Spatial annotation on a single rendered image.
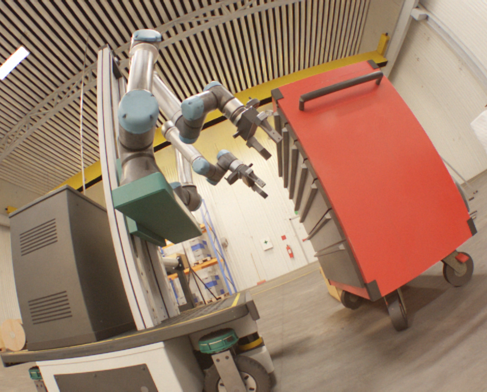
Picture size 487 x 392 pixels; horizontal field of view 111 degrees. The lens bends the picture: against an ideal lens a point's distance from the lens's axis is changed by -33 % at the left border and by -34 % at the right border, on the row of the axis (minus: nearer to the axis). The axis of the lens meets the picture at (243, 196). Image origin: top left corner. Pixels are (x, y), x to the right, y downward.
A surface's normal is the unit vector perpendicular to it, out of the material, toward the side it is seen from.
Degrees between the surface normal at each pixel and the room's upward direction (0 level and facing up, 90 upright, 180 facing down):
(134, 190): 90
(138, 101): 97
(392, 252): 90
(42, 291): 90
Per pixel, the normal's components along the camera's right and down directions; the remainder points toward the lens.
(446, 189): -0.15, -0.27
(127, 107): 0.42, -0.32
